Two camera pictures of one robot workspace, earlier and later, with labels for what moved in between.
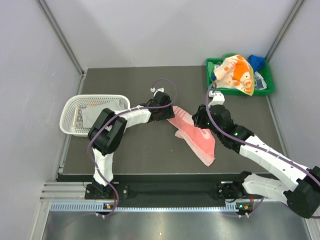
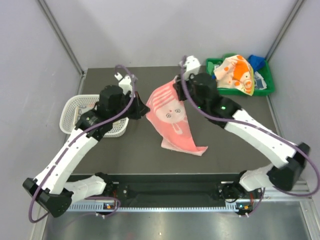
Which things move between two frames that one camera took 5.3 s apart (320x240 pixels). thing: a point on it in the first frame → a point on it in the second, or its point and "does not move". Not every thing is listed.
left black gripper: [169, 114] → [140, 108]
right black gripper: [199, 117] → [178, 86]
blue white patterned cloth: [260, 83] does not move
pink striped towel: [201, 142] → [168, 114]
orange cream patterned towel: [234, 71] does not move
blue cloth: [256, 62] does not move
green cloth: [228, 54] does not move
